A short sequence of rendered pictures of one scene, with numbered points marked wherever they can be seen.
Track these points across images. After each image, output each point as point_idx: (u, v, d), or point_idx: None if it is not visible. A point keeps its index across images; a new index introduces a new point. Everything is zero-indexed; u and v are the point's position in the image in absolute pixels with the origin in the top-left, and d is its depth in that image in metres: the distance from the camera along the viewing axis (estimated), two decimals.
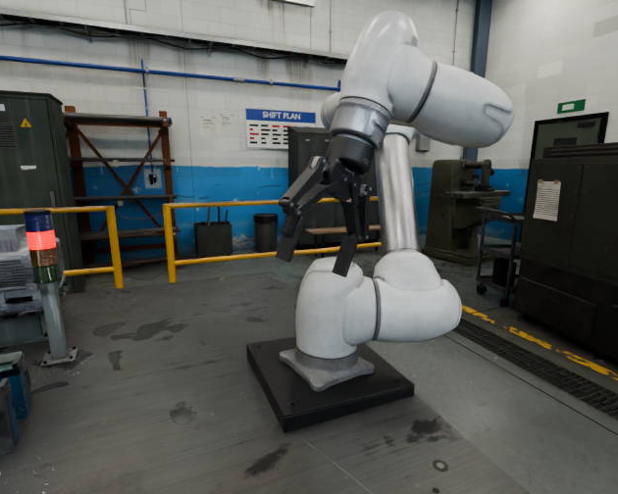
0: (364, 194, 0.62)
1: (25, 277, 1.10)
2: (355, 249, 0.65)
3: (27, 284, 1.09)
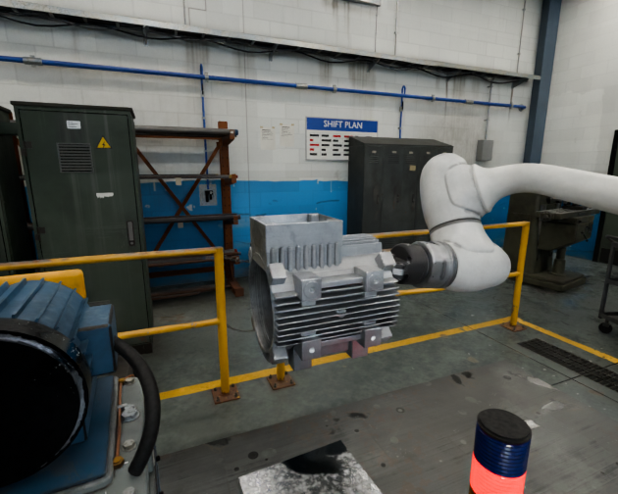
0: None
1: (361, 319, 0.55)
2: None
3: (369, 333, 0.54)
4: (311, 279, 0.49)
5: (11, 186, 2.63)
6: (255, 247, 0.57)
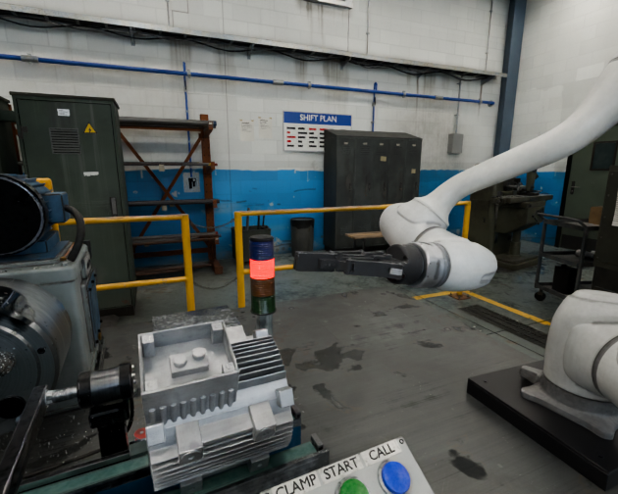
0: (391, 263, 0.61)
1: (250, 450, 0.54)
2: (331, 261, 0.58)
3: (255, 464, 0.55)
4: (190, 450, 0.46)
5: (10, 166, 3.05)
6: None
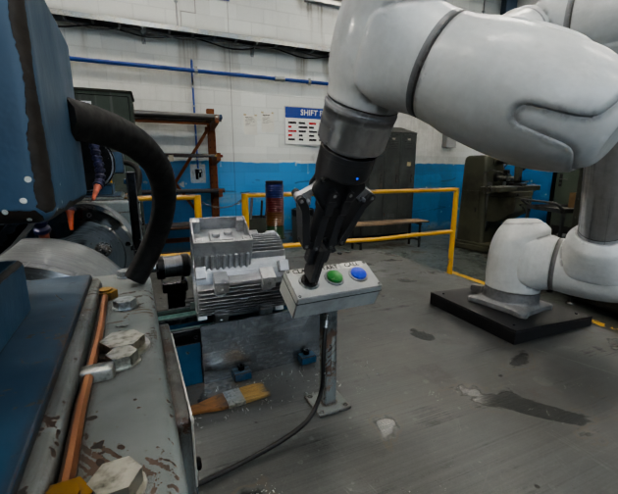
0: (304, 195, 0.51)
1: (260, 301, 0.82)
2: (305, 252, 0.58)
3: (263, 311, 0.82)
4: (222, 283, 0.73)
5: None
6: (191, 243, 0.79)
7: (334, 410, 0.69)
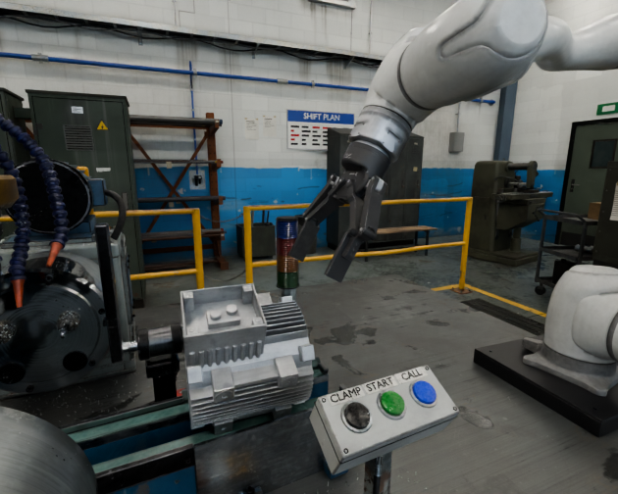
0: (367, 186, 0.54)
1: (275, 399, 0.61)
2: (351, 246, 0.52)
3: (280, 412, 0.61)
4: (224, 389, 0.52)
5: (25, 162, 3.13)
6: None
7: None
